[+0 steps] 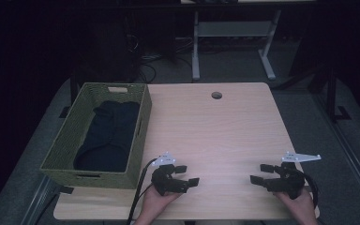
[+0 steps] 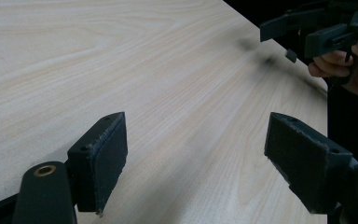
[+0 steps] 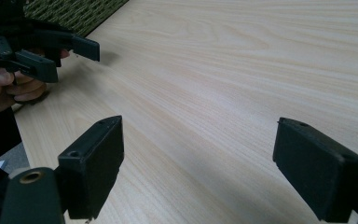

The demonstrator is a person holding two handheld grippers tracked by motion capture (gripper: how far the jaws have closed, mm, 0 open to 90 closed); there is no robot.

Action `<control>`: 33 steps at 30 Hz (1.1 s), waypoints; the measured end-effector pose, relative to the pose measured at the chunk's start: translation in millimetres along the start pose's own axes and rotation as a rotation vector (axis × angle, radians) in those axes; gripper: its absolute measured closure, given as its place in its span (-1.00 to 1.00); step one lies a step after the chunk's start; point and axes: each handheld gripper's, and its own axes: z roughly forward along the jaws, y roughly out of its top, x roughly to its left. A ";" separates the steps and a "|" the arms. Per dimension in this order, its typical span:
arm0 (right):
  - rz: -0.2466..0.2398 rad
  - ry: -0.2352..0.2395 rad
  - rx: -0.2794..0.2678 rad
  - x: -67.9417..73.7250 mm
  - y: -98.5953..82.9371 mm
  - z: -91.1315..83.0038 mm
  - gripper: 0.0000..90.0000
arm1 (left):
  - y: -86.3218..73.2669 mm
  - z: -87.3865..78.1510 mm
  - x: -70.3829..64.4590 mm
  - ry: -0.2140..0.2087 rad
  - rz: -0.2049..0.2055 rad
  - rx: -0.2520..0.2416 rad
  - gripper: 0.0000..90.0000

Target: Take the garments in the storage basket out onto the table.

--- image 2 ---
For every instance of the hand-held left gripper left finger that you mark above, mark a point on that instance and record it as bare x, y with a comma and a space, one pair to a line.
99, 161

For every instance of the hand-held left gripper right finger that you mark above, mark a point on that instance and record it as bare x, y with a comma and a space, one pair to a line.
301, 158

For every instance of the grey tape strip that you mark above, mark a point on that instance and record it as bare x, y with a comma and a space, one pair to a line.
291, 56

